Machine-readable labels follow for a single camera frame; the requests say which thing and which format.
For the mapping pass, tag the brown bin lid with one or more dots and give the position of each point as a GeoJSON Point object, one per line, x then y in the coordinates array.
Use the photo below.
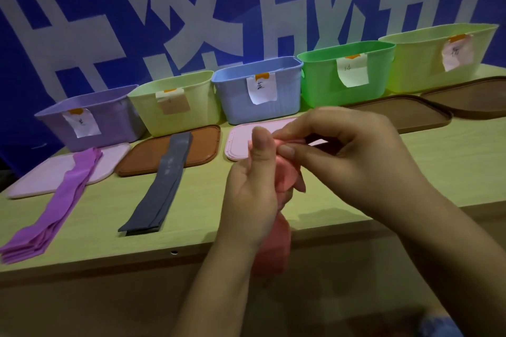
{"type": "Point", "coordinates": [411, 113]}
{"type": "Point", "coordinates": [146, 155]}
{"type": "Point", "coordinates": [470, 98]}

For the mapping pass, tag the person's left forearm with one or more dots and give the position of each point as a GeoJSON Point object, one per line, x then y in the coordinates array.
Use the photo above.
{"type": "Point", "coordinates": [221, 289]}

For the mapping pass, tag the person's right forearm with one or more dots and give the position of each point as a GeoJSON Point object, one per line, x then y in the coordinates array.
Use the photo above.
{"type": "Point", "coordinates": [458, 257]}

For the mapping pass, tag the pink elastic band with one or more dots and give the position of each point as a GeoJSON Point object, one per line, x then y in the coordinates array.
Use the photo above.
{"type": "Point", "coordinates": [276, 242]}

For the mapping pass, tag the large yellow-green plastic bin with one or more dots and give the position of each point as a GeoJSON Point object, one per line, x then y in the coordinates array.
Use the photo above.
{"type": "Point", "coordinates": [415, 64]}

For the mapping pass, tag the person's right hand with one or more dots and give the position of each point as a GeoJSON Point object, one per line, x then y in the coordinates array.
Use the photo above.
{"type": "Point", "coordinates": [367, 163]}

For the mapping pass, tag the purple elastic band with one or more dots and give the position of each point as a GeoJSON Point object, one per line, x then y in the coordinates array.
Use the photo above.
{"type": "Point", "coordinates": [59, 206]}

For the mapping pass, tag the blue plastic bin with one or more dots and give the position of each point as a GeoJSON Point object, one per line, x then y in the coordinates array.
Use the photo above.
{"type": "Point", "coordinates": [233, 103]}

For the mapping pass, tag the person's left thumb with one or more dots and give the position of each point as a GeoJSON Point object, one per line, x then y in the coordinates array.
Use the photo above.
{"type": "Point", "coordinates": [264, 155]}

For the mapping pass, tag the small yellow-green plastic bin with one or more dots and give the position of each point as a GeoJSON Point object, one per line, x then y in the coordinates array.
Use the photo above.
{"type": "Point", "coordinates": [197, 107]}

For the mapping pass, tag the pale pink paper label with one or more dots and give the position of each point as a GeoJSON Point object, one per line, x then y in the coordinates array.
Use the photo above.
{"type": "Point", "coordinates": [456, 54]}

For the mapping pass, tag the pink bin lid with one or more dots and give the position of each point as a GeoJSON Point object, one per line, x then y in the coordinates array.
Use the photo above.
{"type": "Point", "coordinates": [239, 143]}

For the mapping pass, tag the white paper label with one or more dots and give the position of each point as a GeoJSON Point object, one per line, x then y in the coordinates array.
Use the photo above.
{"type": "Point", "coordinates": [261, 90]}
{"type": "Point", "coordinates": [352, 72]}
{"type": "Point", "coordinates": [83, 125]}

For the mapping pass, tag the tan paper label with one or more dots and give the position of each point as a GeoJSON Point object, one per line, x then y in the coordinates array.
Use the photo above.
{"type": "Point", "coordinates": [174, 103]}

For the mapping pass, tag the grey elastic band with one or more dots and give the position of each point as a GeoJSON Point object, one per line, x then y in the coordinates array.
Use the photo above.
{"type": "Point", "coordinates": [162, 190]}

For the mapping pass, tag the green plastic bin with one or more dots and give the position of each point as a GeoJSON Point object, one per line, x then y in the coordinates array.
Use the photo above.
{"type": "Point", "coordinates": [320, 84]}

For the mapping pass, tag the pale lilac bin lid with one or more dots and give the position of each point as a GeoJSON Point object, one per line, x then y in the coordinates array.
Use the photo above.
{"type": "Point", "coordinates": [39, 177]}

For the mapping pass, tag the person's left hand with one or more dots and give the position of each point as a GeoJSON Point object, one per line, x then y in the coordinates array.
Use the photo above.
{"type": "Point", "coordinates": [247, 198]}

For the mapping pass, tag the purple plastic bin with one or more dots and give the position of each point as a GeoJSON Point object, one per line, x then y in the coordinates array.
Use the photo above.
{"type": "Point", "coordinates": [114, 123]}

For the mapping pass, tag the blue and white banner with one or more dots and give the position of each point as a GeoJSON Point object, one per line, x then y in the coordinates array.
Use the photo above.
{"type": "Point", "coordinates": [118, 13]}

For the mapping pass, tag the person's right thumb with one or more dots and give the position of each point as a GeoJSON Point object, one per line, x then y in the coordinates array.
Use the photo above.
{"type": "Point", "coordinates": [300, 161]}

